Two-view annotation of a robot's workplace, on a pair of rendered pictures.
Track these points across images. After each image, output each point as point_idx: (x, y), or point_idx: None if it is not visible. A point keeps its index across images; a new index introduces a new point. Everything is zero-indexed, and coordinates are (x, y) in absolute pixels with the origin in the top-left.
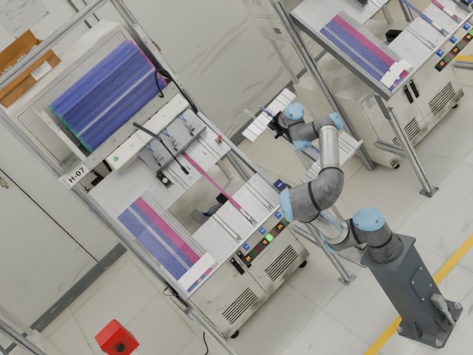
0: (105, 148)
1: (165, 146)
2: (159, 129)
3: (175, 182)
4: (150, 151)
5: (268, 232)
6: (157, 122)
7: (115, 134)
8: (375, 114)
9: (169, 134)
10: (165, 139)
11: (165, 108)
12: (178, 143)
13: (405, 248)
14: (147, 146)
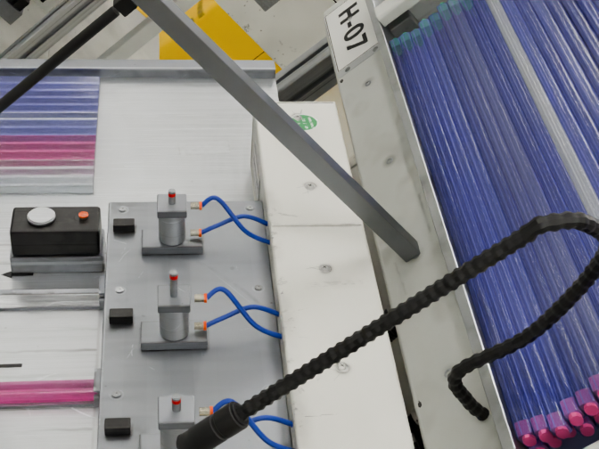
0: (383, 122)
1: (84, 29)
2: (290, 306)
3: (6, 286)
4: (217, 239)
5: None
6: (332, 320)
7: (412, 163)
8: None
9: (230, 346)
10: (216, 316)
11: (384, 395)
12: (140, 345)
13: None
14: (255, 242)
